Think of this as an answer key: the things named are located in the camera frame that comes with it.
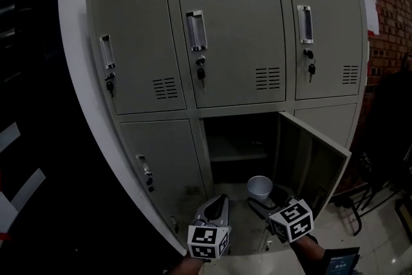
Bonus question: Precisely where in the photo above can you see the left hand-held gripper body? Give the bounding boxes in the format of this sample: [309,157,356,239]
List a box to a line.
[187,211,232,261]

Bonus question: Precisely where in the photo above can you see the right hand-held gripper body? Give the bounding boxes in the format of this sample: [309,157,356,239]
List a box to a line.
[263,198,315,244]

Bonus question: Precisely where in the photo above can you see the white paper cup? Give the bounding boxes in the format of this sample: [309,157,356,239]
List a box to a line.
[247,175,274,203]

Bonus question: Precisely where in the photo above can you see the grey metal locker cabinet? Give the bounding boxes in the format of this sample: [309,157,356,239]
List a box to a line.
[85,0,370,257]

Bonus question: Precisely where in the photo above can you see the person's right forearm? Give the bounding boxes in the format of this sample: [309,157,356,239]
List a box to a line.
[288,233,326,275]

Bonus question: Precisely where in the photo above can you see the person's left forearm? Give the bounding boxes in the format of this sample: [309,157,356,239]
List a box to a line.
[164,254,207,275]

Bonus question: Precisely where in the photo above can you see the locker door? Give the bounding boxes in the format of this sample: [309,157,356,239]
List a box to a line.
[272,111,352,220]

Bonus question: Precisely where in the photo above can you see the black smartphone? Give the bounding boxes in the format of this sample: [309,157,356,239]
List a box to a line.
[321,247,361,275]

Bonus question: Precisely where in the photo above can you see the black clothes rack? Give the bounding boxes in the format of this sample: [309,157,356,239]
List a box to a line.
[334,53,412,238]

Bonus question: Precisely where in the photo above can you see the black bag with white print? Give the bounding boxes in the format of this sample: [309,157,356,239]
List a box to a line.
[357,151,374,178]

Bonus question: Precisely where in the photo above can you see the black hanging garment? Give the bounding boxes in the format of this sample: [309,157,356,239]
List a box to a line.
[363,70,412,191]

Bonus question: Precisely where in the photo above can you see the white notice with red tape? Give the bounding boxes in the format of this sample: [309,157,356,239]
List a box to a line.
[0,193,19,241]

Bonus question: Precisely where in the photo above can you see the white paper sheet red tape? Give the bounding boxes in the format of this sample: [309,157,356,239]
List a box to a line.
[362,0,380,39]

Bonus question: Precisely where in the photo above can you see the black elevator door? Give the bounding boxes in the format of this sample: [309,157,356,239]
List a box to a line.
[0,0,187,275]

